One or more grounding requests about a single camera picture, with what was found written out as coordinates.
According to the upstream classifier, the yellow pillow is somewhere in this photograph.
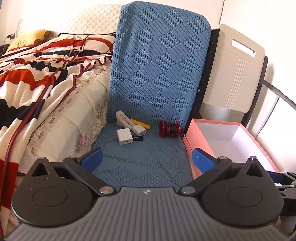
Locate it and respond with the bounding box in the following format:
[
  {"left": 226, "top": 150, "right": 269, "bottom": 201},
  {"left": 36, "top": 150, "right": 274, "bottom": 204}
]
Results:
[{"left": 6, "top": 29, "right": 58, "bottom": 53}]

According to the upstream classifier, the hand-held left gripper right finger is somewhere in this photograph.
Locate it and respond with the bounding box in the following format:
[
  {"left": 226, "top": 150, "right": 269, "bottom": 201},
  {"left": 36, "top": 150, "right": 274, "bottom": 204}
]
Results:
[{"left": 181, "top": 147, "right": 267, "bottom": 195}]

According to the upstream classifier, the pink cardboard box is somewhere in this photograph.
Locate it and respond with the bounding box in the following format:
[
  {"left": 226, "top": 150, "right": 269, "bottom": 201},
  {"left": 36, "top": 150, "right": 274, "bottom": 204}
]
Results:
[{"left": 183, "top": 118, "right": 282, "bottom": 180}]

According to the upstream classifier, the small white charger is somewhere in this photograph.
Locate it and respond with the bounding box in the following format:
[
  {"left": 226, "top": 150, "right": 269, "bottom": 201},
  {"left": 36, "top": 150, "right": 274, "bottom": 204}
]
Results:
[{"left": 132, "top": 125, "right": 147, "bottom": 137}]

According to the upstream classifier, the black chair frame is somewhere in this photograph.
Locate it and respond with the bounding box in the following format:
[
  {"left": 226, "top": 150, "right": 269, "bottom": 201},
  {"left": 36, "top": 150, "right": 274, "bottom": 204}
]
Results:
[{"left": 188, "top": 29, "right": 269, "bottom": 130}]

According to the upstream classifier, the large white charger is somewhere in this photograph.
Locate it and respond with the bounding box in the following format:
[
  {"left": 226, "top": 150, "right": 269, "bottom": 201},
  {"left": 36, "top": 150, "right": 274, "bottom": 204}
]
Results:
[{"left": 117, "top": 128, "right": 134, "bottom": 146}]

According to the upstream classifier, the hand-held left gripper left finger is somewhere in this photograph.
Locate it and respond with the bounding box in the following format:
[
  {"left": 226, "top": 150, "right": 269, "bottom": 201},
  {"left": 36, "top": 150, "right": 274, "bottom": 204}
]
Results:
[{"left": 31, "top": 148, "right": 116, "bottom": 196}]

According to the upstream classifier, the cream plush toy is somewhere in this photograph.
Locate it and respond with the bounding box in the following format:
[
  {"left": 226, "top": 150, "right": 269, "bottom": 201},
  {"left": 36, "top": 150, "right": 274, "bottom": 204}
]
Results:
[{"left": 116, "top": 110, "right": 135, "bottom": 127}]

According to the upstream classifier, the quilted cream headboard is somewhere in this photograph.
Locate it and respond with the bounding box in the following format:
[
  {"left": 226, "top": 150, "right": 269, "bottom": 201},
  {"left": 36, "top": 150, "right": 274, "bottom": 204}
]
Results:
[{"left": 16, "top": 4, "right": 127, "bottom": 43}]

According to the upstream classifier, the yellow screwdriver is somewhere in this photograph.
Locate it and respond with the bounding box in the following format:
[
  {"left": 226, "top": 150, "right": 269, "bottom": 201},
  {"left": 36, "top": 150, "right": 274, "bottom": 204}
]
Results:
[{"left": 131, "top": 118, "right": 151, "bottom": 130}]

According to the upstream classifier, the floral lace bed sheet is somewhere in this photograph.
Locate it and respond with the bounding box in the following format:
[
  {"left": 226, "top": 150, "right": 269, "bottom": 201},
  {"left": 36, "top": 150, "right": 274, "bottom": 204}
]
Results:
[{"left": 17, "top": 65, "right": 114, "bottom": 175}]

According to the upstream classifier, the grey metal rail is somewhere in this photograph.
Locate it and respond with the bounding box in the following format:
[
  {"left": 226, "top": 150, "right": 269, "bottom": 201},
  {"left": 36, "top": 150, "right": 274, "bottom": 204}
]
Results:
[{"left": 264, "top": 80, "right": 296, "bottom": 105}]

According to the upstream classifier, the striped blanket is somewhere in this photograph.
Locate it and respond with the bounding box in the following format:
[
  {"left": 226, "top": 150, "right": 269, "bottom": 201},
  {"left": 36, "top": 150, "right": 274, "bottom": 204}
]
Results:
[{"left": 0, "top": 32, "right": 116, "bottom": 232}]

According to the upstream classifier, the red toy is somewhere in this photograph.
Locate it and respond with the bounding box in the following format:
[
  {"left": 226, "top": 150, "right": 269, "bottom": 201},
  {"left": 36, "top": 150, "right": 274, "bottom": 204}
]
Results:
[{"left": 159, "top": 119, "right": 182, "bottom": 139}]

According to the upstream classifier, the blue textured chair cover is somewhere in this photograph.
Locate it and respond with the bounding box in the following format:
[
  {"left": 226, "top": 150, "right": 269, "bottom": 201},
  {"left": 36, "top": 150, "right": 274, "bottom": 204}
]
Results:
[{"left": 91, "top": 1, "right": 212, "bottom": 184}]

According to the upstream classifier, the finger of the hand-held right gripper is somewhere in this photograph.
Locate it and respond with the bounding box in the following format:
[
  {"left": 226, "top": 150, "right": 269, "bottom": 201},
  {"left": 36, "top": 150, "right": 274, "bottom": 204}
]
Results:
[{"left": 266, "top": 171, "right": 296, "bottom": 186}]

